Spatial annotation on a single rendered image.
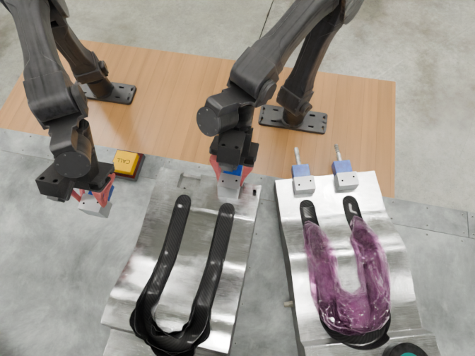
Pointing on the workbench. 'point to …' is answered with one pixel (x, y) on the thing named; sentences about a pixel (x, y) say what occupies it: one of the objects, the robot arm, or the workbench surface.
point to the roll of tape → (403, 349)
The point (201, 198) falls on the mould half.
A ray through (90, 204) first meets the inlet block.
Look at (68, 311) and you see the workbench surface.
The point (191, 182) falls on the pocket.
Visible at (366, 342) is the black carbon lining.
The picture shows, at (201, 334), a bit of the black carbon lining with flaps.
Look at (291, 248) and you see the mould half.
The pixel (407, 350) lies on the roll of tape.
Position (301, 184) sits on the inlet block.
